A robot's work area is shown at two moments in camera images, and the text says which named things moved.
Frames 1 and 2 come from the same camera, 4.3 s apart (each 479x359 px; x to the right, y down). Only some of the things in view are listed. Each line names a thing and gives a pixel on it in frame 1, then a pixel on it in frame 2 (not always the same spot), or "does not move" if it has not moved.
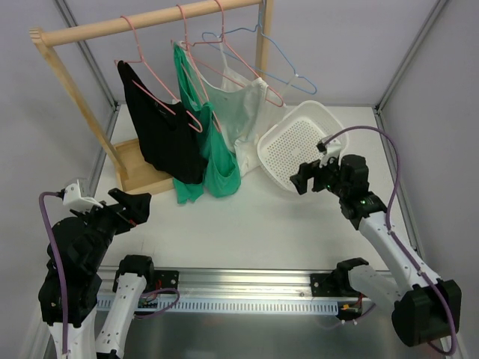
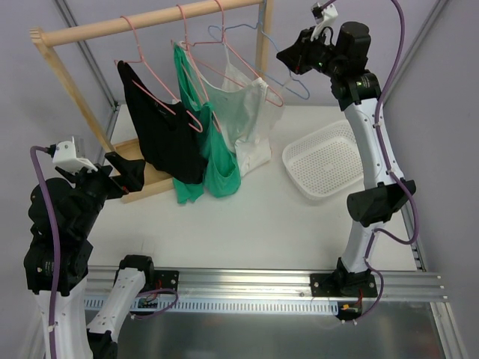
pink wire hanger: x=239 y=57 does not move
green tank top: x=222 y=176 does not move
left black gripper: x=117 y=214 → x=113 y=180
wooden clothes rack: x=126 y=158 does not move
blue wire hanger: x=251 y=46 → x=307 y=97
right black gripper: x=316 y=179 → x=299 y=57
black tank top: x=171 y=141 does not move
